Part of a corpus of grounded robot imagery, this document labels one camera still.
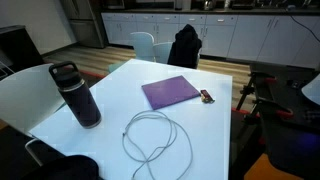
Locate thin black hanging cable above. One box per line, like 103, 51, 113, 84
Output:
288, 13, 320, 44

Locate black jacket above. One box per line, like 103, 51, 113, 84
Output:
167, 23, 203, 70

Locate red handled black clamp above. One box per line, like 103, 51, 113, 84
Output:
235, 71, 278, 112
232, 97, 295, 135

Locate dark insulated water bottle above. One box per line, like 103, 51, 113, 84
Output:
48, 60, 102, 130

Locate purple plastic folder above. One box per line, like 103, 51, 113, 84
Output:
141, 75, 202, 111

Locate white cable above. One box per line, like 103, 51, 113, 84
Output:
121, 110, 194, 180

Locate white kitchen cabinets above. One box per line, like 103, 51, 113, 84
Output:
100, 12, 320, 69

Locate black robot stand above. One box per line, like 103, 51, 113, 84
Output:
233, 63, 320, 180

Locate black bag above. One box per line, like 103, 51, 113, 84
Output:
19, 154, 100, 180

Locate stainless steel refrigerator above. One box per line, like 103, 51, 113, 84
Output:
59, 0, 108, 49

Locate silver kettle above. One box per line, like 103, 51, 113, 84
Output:
203, 0, 216, 11

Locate small red key fob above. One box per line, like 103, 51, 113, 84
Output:
199, 89, 216, 105

